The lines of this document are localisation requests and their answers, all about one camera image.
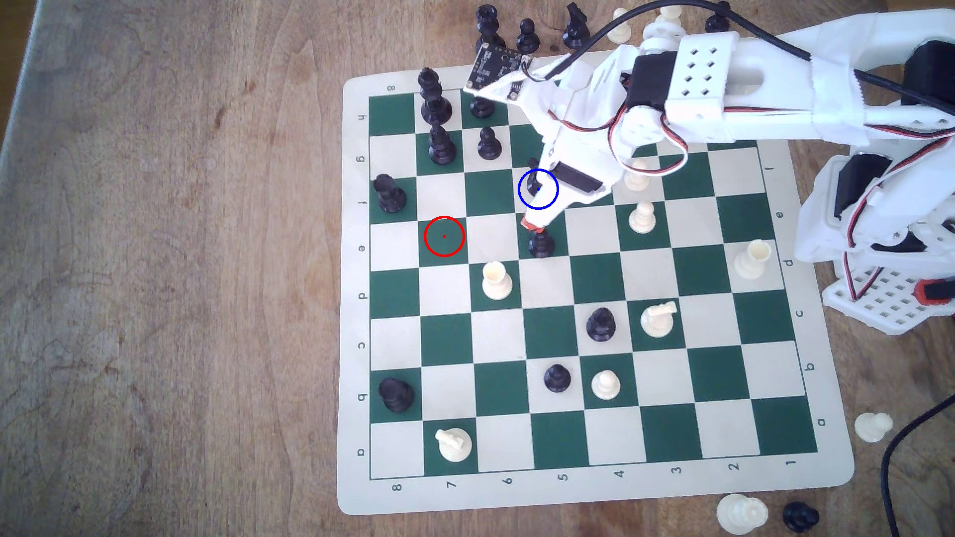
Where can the black king chess piece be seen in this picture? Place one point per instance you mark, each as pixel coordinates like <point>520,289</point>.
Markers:
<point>436,110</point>

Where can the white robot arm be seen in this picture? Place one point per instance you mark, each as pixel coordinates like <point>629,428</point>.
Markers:
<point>768,89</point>

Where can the dark camera circuit board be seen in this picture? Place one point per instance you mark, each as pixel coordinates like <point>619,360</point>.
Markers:
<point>492,68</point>

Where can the green and cream chess mat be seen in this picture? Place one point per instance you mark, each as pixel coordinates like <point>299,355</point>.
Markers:
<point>448,339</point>

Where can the red and black base clamp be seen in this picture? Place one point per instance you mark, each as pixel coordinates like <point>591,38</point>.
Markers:
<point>932,292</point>

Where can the black rook chess piece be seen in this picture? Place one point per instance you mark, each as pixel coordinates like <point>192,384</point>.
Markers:
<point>396,394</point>
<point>391,198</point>

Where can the black pawn chess piece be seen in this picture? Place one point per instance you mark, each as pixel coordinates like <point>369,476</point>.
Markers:
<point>557,379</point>
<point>718,22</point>
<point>541,244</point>
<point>482,108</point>
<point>601,327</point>
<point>527,39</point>
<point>489,148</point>

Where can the black bishop chess piece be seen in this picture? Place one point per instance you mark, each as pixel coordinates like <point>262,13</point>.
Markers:
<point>442,151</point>

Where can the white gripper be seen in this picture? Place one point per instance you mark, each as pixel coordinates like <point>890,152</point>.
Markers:
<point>579,180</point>

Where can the black queen chess piece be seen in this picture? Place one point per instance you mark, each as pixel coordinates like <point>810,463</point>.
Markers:
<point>489,30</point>

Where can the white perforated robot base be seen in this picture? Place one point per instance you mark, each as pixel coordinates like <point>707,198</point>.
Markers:
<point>888,306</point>

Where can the white pawn chess piece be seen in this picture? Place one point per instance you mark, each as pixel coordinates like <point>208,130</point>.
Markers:
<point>618,32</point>
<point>636,181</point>
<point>869,427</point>
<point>497,285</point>
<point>641,220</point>
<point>606,385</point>

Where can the black knight chess piece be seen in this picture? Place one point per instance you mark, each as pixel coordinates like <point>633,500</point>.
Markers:
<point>575,33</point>
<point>800,517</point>
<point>534,181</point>

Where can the white knight chess piece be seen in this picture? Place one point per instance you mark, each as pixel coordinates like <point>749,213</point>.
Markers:
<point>656,322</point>
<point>453,446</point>

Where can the white bishop chess piece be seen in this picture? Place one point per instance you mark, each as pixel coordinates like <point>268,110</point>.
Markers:
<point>670,13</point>

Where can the white rook chess piece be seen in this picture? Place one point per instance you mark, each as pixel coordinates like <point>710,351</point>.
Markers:
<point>750,262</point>

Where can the white queen chess piece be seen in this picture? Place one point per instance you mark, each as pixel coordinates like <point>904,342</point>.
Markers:
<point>740,514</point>

